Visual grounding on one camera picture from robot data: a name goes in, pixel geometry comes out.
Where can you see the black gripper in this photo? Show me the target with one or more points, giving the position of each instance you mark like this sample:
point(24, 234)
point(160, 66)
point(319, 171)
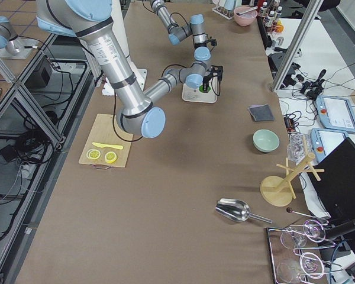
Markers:
point(200, 45)
point(207, 79)

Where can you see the green lime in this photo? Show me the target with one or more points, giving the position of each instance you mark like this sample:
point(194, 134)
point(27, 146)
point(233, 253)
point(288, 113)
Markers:
point(204, 89)

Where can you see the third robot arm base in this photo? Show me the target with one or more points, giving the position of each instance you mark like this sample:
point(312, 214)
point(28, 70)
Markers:
point(12, 46)

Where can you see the white rabbit tray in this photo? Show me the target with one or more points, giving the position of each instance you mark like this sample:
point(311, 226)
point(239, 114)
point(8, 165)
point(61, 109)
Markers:
point(196, 95)

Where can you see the pink ribbed bowl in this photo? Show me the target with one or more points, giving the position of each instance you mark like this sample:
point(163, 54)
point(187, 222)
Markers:
point(244, 16)

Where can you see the folded grey cloth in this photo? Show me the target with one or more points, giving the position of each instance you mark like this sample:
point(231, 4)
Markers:
point(260, 113)

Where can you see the light green bowl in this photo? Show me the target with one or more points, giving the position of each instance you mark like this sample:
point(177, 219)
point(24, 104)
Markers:
point(265, 140)

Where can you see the clear plastic container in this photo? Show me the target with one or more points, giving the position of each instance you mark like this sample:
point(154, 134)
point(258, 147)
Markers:
point(296, 147)

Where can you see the wooden cutting board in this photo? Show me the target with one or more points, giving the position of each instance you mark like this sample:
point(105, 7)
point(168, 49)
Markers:
point(102, 132)

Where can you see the teach pendant lower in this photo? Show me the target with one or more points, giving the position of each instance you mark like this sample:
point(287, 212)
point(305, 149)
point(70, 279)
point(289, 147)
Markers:
point(324, 141)

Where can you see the teach pendant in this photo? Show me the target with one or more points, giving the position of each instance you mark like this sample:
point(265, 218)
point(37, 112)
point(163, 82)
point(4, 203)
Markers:
point(324, 141)
point(336, 113)

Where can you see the teach pendant upper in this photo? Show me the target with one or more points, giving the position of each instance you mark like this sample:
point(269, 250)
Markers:
point(336, 113)

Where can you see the wooden mug tree stand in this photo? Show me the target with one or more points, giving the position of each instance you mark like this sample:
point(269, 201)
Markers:
point(279, 191)

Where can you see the lemon slice right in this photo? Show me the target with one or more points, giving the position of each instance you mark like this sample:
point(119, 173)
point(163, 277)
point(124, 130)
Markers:
point(110, 157)

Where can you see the lemon slice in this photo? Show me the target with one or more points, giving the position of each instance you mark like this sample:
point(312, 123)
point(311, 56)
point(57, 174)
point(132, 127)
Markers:
point(110, 157)
point(93, 154)

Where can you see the yellow plastic knife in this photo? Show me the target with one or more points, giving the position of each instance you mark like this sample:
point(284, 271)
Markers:
point(112, 146)

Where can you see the metal scoop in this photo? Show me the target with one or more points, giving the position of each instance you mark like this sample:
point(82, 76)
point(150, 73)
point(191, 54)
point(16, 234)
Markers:
point(237, 210)

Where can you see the lemon slice left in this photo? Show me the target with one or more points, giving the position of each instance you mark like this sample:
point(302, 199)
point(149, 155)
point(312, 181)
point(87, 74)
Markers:
point(93, 154)

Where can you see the black monitor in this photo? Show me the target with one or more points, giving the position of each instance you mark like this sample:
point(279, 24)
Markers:
point(336, 189)

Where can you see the wine glass upper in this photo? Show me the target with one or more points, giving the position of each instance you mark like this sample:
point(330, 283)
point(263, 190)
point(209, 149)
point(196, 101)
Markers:
point(296, 236)

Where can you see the wine glass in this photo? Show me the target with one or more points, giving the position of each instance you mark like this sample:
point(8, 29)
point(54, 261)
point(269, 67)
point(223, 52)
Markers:
point(306, 268)
point(296, 236)

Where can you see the wine glass lower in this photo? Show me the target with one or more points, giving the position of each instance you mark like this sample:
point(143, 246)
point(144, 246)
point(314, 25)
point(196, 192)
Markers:
point(306, 268)

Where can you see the black wire glass rack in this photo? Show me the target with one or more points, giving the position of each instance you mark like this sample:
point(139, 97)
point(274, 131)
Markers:
point(278, 252)

